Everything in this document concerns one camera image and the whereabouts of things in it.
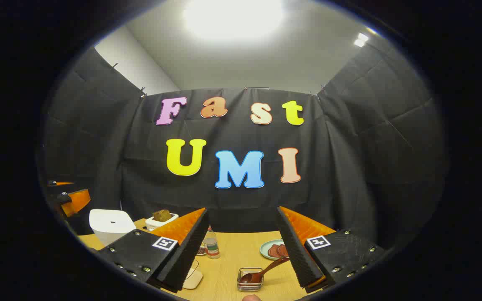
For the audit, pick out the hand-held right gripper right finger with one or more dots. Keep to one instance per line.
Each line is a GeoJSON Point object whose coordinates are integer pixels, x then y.
{"type": "Point", "coordinates": [297, 255]}

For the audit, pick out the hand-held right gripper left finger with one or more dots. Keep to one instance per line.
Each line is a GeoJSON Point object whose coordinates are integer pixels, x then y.
{"type": "Point", "coordinates": [186, 255]}

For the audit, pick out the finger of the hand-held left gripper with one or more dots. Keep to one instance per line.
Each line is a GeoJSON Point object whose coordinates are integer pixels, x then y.
{"type": "Point", "coordinates": [78, 200]}
{"type": "Point", "coordinates": [63, 184]}

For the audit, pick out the brown wooden spoon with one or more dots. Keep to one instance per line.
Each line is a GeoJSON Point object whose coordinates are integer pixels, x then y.
{"type": "Point", "coordinates": [262, 271]}

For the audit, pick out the white rice cooker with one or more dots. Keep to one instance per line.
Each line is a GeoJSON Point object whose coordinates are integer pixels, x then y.
{"type": "Point", "coordinates": [109, 225]}

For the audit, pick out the red meat slice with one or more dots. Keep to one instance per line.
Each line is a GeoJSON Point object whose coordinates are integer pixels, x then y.
{"type": "Point", "coordinates": [283, 250]}
{"type": "Point", "coordinates": [273, 251]}

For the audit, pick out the clear glass container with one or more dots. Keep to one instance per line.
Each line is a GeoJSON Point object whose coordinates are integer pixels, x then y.
{"type": "Point", "coordinates": [193, 279]}

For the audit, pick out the clear plastic water bottle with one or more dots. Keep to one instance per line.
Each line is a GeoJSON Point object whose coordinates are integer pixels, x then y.
{"type": "Point", "coordinates": [211, 247]}

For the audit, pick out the pale green plate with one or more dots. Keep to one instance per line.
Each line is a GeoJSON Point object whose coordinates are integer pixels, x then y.
{"type": "Point", "coordinates": [265, 251]}

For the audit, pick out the white toaster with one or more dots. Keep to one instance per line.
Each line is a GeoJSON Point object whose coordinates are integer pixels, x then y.
{"type": "Point", "coordinates": [161, 223]}

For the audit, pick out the brown toast slices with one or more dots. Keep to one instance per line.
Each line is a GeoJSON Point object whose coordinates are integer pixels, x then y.
{"type": "Point", "coordinates": [162, 215]}

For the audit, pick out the black backdrop cloth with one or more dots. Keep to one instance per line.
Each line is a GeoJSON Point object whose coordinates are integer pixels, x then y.
{"type": "Point", "coordinates": [349, 167]}

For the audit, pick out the small ceiling light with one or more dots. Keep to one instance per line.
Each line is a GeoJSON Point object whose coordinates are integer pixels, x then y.
{"type": "Point", "coordinates": [360, 40]}

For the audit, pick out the large ceiling light panel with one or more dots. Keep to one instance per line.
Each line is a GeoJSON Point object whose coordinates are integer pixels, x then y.
{"type": "Point", "coordinates": [232, 16]}

